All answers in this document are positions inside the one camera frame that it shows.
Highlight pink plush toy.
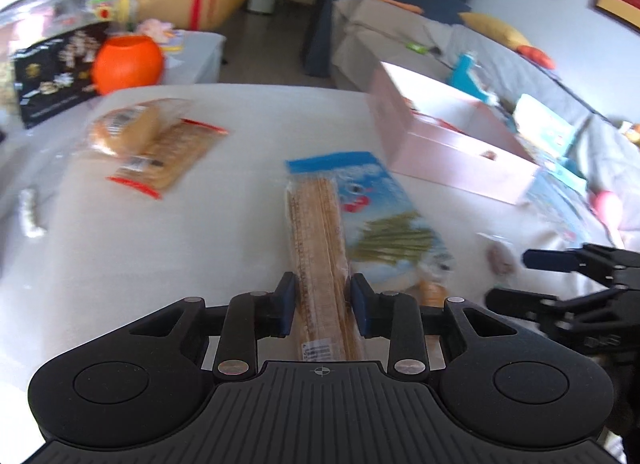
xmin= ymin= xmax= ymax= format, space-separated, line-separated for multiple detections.
xmin=136 ymin=18 xmax=174 ymax=44

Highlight round bread packet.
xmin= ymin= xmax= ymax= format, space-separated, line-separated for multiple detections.
xmin=89 ymin=98 xmax=194 ymax=158

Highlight blue cracker packet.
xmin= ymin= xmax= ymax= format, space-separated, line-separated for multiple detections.
xmin=284 ymin=151 xmax=457 ymax=363

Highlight orange pumpkin container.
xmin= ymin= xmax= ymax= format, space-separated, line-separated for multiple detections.
xmin=91 ymin=34 xmax=166 ymax=96

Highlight white crumpled wrapper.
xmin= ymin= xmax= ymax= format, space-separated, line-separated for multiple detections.
xmin=18 ymin=187 xmax=47 ymax=241

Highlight black printed box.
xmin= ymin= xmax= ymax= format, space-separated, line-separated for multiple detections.
xmin=10 ymin=21 xmax=114 ymax=130

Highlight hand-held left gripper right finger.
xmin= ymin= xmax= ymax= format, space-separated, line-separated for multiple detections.
xmin=349 ymin=273 xmax=519 ymax=381

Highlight teal toy machine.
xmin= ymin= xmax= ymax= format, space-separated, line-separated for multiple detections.
xmin=446 ymin=51 xmax=497 ymax=103

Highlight orange carrot toy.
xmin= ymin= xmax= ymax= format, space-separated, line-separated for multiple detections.
xmin=355 ymin=0 xmax=424 ymax=14

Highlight white low table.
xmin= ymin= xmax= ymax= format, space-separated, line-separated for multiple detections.
xmin=162 ymin=28 xmax=227 ymax=86

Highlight clear cookie packet red edges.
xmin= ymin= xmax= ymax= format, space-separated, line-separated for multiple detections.
xmin=105 ymin=117 xmax=229 ymax=200

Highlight flattened blue cartoon box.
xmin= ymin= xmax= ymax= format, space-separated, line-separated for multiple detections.
xmin=524 ymin=158 xmax=590 ymax=241

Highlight pink cardboard box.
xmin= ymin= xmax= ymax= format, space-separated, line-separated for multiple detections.
xmin=366 ymin=61 xmax=542 ymax=206

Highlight orange pillow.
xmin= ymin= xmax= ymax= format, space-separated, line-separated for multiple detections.
xmin=517 ymin=44 xmax=556 ymax=70

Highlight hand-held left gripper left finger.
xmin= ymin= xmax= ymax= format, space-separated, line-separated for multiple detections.
xmin=127 ymin=271 xmax=299 ymax=383

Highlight yellow pillow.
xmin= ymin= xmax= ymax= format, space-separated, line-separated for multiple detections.
xmin=458 ymin=11 xmax=532 ymax=50

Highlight pink soft object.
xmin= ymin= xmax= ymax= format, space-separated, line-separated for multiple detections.
xmin=589 ymin=189 xmax=640 ymax=231

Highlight small wrapped candy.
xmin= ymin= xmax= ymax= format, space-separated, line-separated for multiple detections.
xmin=479 ymin=233 xmax=517 ymax=276

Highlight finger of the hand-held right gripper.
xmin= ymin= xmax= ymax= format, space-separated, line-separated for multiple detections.
xmin=521 ymin=247 xmax=595 ymax=275
xmin=484 ymin=286 xmax=560 ymax=322

